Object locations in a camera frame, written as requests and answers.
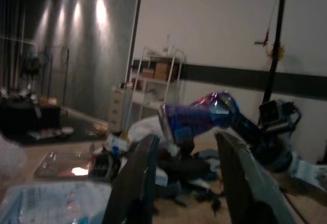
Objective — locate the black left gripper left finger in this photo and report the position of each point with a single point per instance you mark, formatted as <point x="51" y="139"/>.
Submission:
<point x="132" y="183"/>

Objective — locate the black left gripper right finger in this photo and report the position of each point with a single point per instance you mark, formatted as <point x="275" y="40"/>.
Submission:
<point x="245" y="183"/>

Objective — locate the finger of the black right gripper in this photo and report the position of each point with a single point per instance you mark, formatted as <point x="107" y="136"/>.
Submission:
<point x="246" y="130"/>

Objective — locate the crushed blue drink can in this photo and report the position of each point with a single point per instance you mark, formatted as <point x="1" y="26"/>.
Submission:
<point x="196" y="119"/>

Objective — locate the white and blue carton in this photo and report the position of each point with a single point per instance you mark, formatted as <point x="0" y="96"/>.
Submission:
<point x="118" y="141"/>

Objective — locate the black bag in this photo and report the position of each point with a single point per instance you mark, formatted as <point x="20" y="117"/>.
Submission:
<point x="184" y="165"/>

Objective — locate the white plastic bag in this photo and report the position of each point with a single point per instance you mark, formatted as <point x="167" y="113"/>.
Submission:
<point x="145" y="128"/>

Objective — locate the glossy clear plastic tray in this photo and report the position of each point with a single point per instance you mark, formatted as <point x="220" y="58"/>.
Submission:
<point x="64" y="164"/>

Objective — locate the white drawer cabinet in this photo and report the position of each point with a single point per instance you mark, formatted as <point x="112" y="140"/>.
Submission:
<point x="119" y="107"/>

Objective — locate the black floor rug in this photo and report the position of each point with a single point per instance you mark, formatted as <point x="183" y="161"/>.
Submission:
<point x="74" y="129"/>

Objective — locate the clear plastic bag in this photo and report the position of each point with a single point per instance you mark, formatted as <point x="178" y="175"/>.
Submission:
<point x="51" y="203"/>

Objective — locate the red and yellow hanging toy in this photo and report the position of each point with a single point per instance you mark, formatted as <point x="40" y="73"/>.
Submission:
<point x="277" y="50"/>

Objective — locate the thick black upright pole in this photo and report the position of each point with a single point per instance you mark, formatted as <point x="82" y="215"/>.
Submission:
<point x="276" y="42"/>

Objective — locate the white metal shelving cart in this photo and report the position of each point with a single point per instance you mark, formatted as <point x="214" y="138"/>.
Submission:
<point x="158" y="86"/>

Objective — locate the tall brown cardboard box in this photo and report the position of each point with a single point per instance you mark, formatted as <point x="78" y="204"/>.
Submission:
<point x="162" y="71"/>

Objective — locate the low brown cardboard box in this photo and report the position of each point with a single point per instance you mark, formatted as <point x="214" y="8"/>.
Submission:
<point x="148" y="73"/>

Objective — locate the black low table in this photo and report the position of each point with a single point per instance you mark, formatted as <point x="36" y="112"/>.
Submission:
<point x="28" y="117"/>

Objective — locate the black clothes rack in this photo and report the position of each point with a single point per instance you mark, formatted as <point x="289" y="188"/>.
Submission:
<point x="60" y="75"/>

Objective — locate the thin black upright pole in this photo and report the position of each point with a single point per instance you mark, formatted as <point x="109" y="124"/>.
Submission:
<point x="137" y="19"/>

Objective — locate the dark grey curtain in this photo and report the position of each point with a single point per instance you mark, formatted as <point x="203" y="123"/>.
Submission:
<point x="11" y="37"/>

